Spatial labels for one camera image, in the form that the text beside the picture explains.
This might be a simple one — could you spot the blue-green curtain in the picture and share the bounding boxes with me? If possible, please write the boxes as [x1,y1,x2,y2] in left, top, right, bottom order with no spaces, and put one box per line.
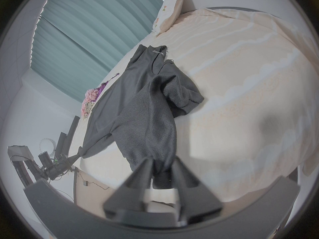
[30,0,165,104]

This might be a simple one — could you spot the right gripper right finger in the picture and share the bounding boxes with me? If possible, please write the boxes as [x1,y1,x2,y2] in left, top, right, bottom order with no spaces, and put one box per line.
[171,156,223,220]

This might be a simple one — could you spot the pile of clothes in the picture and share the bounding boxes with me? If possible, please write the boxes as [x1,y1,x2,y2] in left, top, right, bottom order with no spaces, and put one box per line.
[81,74,120,121]

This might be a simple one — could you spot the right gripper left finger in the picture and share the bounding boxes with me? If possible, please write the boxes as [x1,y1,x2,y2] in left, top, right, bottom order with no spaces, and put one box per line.
[103,158,154,218]

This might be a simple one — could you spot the bed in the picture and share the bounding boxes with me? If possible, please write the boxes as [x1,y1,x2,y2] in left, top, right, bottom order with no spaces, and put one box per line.
[79,0,319,206]

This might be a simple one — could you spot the black cable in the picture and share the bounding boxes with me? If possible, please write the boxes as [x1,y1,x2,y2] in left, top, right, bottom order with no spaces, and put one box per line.
[76,172,110,191]

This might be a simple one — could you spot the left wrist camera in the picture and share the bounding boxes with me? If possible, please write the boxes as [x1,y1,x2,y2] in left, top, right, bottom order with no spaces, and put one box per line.
[38,153,50,166]

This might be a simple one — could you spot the white printed pillow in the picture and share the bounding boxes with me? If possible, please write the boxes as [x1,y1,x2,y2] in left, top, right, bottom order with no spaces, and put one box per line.
[152,0,186,35]

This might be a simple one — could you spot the black T-shirt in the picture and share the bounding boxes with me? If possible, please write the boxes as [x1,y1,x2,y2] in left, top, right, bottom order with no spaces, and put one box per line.
[81,44,205,190]

